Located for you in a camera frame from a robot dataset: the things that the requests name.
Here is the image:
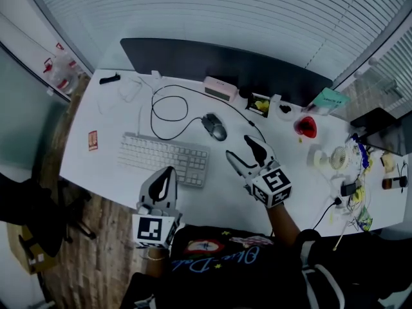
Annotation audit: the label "blue packet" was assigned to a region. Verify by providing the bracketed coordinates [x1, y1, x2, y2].
[355, 136, 370, 167]

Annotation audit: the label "black mouse cable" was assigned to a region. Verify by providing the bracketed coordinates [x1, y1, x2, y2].
[150, 84, 267, 143]

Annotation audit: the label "person's right forearm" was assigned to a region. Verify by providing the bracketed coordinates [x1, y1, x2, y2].
[265, 201, 304, 248]

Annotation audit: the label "thin white cable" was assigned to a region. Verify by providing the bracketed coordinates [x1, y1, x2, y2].
[95, 75, 144, 115]

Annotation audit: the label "yellow flower picture box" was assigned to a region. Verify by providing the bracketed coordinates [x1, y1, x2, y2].
[245, 92, 271, 118]

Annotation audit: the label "black power cable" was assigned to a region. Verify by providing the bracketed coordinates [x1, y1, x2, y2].
[311, 197, 343, 232]

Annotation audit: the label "cardboard box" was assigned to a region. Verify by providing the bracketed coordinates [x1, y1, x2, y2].
[6, 223, 59, 276]

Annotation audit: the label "brown bottle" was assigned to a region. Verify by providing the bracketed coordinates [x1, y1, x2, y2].
[382, 176, 408, 191]

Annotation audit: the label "small white dish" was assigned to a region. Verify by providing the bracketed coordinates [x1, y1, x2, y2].
[277, 101, 303, 122]

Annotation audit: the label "small white desk fan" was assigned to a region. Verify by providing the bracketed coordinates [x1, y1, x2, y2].
[329, 145, 351, 171]

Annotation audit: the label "person's left forearm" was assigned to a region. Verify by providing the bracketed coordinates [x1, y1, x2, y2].
[145, 248, 172, 279]

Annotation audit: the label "white window blinds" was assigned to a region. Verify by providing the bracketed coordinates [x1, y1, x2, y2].
[30, 0, 412, 88]

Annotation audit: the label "clear bags with red labels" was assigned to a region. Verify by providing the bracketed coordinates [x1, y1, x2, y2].
[42, 42, 85, 95]

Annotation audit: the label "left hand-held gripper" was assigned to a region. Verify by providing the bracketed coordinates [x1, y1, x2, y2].
[131, 166, 183, 250]

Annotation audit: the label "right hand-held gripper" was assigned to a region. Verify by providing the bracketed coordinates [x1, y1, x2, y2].
[225, 135, 294, 209]

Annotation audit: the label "person's black printed shirt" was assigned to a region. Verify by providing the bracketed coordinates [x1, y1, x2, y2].
[119, 225, 412, 309]

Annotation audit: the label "teal box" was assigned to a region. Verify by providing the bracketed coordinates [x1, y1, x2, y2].
[310, 87, 351, 116]

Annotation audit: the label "white keyboard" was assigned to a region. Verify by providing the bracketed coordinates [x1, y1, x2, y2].
[116, 131, 211, 189]

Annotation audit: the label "black office chair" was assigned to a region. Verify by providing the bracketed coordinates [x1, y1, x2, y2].
[0, 171, 98, 258]

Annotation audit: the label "wooden stick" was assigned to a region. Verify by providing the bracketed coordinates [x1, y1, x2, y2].
[332, 220, 349, 251]

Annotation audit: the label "white round container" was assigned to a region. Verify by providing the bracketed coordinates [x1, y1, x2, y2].
[306, 144, 332, 167]

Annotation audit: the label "black charger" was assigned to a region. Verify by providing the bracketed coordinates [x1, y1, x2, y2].
[340, 182, 359, 197]

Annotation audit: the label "black computer monitor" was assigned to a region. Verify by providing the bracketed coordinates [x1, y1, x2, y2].
[119, 37, 334, 108]

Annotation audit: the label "red cup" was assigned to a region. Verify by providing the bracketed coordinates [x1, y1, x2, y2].
[293, 115, 318, 139]

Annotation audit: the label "grey computer mouse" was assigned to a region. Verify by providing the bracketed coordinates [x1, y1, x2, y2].
[201, 112, 229, 142]

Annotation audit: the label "colourful snack wrapper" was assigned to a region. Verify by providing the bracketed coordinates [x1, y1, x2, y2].
[353, 205, 375, 232]

